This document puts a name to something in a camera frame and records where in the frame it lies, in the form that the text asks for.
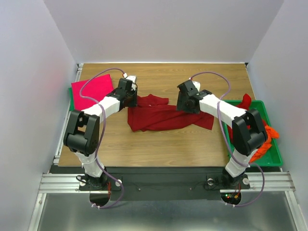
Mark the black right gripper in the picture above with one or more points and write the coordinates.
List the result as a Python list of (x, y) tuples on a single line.
[(181, 102)]

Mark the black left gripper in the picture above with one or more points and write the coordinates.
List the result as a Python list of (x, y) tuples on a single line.
[(134, 92)]

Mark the dark red t-shirt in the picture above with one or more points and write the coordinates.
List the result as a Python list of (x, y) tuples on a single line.
[(153, 113)]

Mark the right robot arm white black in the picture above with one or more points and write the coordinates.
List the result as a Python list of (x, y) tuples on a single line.
[(248, 130)]

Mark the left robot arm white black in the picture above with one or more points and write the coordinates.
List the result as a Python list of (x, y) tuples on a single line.
[(84, 128)]

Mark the folded pink t-shirt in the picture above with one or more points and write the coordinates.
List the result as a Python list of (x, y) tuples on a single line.
[(97, 89)]

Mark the folded green t-shirt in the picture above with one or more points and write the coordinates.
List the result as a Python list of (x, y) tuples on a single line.
[(71, 106)]

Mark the red t-shirt in bin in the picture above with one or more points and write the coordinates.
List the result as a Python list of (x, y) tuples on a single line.
[(244, 104)]

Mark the orange t-shirt in bin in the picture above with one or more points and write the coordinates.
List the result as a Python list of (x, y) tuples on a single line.
[(271, 134)]

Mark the green plastic bin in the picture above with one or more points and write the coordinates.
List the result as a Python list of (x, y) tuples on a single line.
[(272, 158)]

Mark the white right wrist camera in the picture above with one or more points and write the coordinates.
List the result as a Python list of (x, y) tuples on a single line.
[(197, 85)]

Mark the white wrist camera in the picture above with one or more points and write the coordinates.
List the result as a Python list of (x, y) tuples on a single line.
[(197, 85), (132, 78)]

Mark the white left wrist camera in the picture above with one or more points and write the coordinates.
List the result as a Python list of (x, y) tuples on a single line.
[(132, 78)]

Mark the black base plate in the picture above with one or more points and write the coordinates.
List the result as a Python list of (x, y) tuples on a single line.
[(162, 183)]

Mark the aluminium frame rail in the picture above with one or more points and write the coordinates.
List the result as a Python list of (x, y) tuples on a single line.
[(67, 183)]

